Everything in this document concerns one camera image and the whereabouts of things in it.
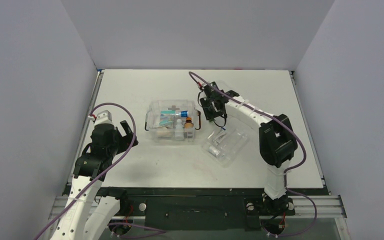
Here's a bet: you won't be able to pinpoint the white bottle blue label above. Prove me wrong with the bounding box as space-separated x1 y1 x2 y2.
168 110 189 118

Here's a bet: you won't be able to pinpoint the brown bottle orange label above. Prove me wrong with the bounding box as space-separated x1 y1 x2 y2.
183 117 195 132

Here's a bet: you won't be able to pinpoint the blue white wipe packets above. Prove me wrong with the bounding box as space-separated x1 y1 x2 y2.
210 127 227 145

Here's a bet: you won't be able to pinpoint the teal packet of supplies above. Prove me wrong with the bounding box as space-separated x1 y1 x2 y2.
158 110 175 128

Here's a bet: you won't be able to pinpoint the clear plastic medicine box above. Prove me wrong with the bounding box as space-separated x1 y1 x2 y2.
144 99 201 145

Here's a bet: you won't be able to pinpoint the clear plastic divider tray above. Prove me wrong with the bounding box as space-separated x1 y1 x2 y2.
201 127 249 168

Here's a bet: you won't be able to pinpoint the white bottle green label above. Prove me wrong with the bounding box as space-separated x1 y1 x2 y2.
174 119 185 141

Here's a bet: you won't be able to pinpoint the white bandage roll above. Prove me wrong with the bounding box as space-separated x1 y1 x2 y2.
208 146 223 158

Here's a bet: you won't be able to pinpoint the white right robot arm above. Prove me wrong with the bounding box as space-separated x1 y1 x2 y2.
198 82 298 216

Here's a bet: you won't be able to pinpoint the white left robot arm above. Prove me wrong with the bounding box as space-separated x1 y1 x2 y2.
51 120 138 240

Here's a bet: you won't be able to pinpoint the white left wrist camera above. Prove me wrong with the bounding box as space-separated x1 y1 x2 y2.
87 110 115 129

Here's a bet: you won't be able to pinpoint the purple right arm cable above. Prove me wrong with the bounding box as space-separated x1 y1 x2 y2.
188 71 318 238

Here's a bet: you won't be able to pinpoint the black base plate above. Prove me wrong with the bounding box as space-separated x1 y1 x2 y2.
92 187 328 231

